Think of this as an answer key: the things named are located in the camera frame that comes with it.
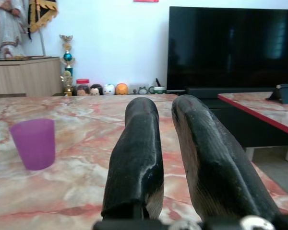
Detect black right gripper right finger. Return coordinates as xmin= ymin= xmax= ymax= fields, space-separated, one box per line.
xmin=171 ymin=94 xmax=283 ymax=223

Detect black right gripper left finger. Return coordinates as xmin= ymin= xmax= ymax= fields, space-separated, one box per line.
xmin=101 ymin=97 xmax=165 ymax=220

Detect large marble dining table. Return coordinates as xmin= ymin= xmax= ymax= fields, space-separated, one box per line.
xmin=0 ymin=93 xmax=288 ymax=230

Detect orange round plush toy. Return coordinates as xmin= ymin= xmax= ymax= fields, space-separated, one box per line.
xmin=115 ymin=83 xmax=129 ymax=95

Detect green white mug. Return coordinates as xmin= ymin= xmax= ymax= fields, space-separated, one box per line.
xmin=148 ymin=78 xmax=168 ymax=95

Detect white round plush toy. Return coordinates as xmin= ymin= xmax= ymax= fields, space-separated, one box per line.
xmin=103 ymin=83 xmax=115 ymax=96

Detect black haired plush doll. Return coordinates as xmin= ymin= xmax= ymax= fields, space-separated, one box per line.
xmin=90 ymin=83 xmax=104 ymax=96

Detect small marble table red edge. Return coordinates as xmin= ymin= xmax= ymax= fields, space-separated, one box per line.
xmin=217 ymin=89 xmax=288 ymax=161

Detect red lid plastic jar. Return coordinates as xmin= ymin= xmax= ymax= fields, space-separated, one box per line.
xmin=75 ymin=78 xmax=91 ymax=96

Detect dark green phone stand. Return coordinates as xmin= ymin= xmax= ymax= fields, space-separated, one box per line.
xmin=265 ymin=83 xmax=288 ymax=104

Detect purple plastic cup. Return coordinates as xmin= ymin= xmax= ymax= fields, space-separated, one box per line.
xmin=9 ymin=118 xmax=56 ymax=171

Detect small gold trophy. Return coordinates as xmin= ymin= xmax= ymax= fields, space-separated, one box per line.
xmin=60 ymin=70 xmax=74 ymax=96

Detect black flat television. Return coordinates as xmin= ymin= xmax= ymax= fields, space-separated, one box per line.
xmin=167 ymin=6 xmax=288 ymax=93

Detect tall gold teal trophy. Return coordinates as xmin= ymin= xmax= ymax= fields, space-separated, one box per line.
xmin=59 ymin=34 xmax=76 ymax=75

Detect light wooden cabinet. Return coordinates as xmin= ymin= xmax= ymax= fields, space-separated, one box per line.
xmin=0 ymin=57 xmax=63 ymax=98

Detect black gold fringed pennant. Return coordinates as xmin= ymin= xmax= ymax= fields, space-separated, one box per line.
xmin=27 ymin=0 xmax=60 ymax=56

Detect white robed figurine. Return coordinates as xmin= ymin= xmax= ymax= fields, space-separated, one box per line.
xmin=0 ymin=0 xmax=29 ymax=59

